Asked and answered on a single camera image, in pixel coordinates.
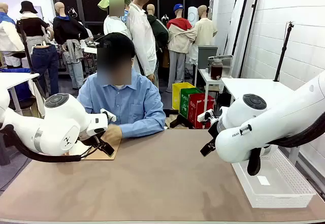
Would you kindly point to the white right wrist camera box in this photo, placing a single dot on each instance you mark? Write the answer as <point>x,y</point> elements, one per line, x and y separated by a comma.
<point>204,116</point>

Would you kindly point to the mannequin with black hat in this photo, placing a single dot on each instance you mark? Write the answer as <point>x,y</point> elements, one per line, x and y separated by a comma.
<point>30,26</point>

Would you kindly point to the mannequin in cream shirt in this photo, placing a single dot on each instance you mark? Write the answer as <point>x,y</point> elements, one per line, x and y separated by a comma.
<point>205,31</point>

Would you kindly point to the person's left hand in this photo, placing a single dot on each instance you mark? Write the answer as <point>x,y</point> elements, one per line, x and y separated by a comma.
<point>114,133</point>

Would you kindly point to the glass jar with brown liquid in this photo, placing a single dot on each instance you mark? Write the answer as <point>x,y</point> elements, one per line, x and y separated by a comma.
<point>216,71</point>

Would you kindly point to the tall mannequin in white coat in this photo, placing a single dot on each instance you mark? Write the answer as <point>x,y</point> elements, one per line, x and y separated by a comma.
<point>142,36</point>

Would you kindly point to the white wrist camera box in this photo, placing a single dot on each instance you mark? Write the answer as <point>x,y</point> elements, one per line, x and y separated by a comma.
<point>204,116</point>
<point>108,114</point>

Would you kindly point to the person in blue shirt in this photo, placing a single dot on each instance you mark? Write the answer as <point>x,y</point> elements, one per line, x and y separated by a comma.
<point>127,99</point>

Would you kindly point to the mannequin in black sweater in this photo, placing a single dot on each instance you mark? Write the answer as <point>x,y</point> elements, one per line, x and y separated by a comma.
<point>68,31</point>

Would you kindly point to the person's left forearm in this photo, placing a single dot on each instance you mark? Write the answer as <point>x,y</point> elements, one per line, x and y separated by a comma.
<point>144,128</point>

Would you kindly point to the black cap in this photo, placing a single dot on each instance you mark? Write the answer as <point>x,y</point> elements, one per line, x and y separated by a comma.
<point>116,39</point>

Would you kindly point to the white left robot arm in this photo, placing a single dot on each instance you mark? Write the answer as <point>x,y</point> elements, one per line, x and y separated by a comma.
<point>58,130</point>

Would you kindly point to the mannequin with blue cap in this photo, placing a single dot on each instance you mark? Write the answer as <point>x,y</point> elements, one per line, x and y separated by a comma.
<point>180,36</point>

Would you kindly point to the mannequin with green hat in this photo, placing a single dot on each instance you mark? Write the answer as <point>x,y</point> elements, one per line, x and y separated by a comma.
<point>114,26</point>

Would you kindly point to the black tripod pole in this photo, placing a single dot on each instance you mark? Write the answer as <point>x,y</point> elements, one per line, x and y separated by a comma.
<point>280,61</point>

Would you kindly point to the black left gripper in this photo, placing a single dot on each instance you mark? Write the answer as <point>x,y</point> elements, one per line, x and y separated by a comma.
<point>94,139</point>

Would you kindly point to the metal container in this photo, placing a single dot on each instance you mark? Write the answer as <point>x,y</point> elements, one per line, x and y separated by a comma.
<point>227,61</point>

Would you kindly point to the white perforated plastic basket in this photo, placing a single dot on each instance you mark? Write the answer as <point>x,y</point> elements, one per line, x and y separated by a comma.
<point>292,178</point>

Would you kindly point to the yellow recycling bin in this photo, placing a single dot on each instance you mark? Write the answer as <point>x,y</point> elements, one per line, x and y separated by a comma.
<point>176,97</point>

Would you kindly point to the green recycling bin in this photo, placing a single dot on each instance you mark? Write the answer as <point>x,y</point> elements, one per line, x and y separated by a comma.
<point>184,104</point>

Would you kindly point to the white label sticker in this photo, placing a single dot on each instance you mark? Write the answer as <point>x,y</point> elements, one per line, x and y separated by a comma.
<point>263,180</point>

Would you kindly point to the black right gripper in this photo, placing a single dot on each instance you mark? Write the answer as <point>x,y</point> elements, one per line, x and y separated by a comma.
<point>213,132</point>

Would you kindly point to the mannequin in dark green hoodie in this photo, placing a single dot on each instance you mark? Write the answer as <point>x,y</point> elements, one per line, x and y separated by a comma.
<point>160,31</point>

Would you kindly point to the mannequin in blue white jacket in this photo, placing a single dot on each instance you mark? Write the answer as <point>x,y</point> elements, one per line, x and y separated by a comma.
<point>7,36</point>

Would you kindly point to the red recycling bin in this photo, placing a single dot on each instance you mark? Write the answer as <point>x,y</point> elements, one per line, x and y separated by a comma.
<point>194,107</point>

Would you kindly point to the wood and black foam stand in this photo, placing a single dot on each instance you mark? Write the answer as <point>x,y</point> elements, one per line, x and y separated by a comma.
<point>180,121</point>

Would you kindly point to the mannequin torso in jeans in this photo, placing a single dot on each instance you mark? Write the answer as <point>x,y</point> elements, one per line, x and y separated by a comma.
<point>44,61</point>

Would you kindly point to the brown spiral notebook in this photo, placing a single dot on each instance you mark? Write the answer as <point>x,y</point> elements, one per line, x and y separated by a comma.
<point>101,156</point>

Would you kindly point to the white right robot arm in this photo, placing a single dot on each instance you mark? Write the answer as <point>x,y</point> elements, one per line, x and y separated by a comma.
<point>279,112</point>

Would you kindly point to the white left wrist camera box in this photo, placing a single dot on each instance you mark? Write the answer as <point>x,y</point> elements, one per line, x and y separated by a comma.
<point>108,114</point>

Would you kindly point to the grey cabinet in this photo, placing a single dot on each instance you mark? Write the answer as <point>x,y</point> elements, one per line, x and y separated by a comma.
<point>205,56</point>

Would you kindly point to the white desk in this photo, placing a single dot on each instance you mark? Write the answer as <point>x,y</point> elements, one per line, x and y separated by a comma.
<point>15,78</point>

